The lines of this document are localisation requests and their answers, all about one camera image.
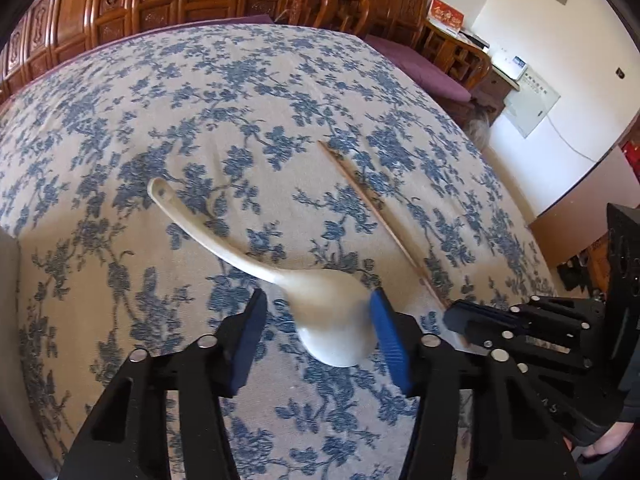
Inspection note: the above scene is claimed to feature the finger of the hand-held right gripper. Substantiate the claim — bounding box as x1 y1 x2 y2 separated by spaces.
450 296 608 331
444 312 601 372

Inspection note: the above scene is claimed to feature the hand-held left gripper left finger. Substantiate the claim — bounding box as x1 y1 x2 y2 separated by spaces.
60 287 268 480

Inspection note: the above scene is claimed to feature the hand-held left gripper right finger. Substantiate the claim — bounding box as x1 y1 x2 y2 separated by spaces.
369 287 581 480

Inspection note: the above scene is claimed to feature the large white rice spoon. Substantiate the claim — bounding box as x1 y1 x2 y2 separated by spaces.
147 177 378 368

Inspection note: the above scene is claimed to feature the brown wooden chopstick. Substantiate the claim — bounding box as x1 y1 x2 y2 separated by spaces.
317 140 451 311

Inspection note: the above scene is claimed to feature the person's right hand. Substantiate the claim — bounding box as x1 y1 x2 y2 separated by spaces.
575 420 640 465

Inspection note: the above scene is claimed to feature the brown flat board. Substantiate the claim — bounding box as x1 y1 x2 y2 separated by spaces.
530 145 640 271

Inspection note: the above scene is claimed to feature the grey fuzzy object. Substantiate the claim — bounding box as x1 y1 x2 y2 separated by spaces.
467 110 497 152

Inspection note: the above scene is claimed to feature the white desktop device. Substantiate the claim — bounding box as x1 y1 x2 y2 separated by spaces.
492 47 529 81

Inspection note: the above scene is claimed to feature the blue floral tablecloth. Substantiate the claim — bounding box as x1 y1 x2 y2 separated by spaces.
0 22 561 480

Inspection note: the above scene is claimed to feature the purple seat cushion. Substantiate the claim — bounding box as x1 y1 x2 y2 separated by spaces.
367 35 473 103

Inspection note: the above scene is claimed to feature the wooden side table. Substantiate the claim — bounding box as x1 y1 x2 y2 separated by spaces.
417 20 493 92

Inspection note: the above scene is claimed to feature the red gift box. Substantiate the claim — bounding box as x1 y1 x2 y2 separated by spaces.
429 0 465 36

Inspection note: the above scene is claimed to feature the wooden armchair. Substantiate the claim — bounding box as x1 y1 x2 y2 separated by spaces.
277 0 337 30
330 0 372 37

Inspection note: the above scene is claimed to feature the carved wooden bench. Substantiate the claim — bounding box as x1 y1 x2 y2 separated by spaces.
385 0 432 41

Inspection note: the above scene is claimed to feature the white wall cable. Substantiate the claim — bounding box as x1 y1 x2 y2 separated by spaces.
545 110 601 163

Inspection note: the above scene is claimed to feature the white wall panel box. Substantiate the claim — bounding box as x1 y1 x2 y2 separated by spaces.
502 72 561 139

